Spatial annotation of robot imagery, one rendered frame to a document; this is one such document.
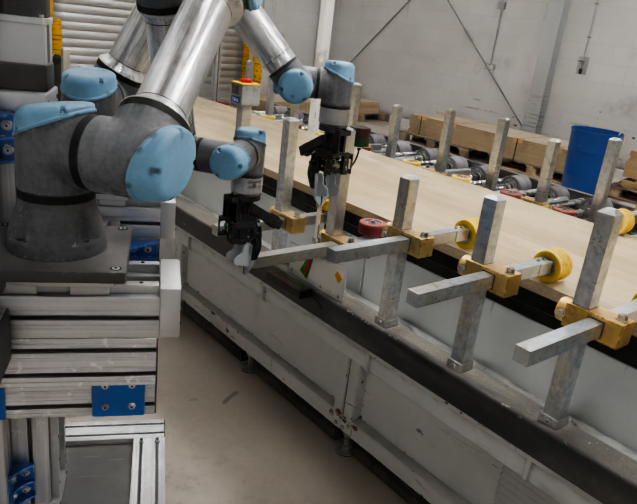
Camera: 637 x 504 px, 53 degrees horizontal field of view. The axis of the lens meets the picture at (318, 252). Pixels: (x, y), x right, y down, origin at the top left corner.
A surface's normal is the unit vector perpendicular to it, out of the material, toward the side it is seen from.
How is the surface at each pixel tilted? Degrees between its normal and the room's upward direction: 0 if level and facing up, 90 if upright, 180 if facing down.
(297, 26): 90
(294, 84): 90
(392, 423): 89
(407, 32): 90
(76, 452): 0
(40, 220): 72
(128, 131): 43
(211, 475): 0
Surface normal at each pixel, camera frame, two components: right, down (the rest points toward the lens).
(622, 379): -0.78, 0.13
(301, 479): 0.11, -0.94
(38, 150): -0.22, 0.30
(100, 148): -0.17, -0.07
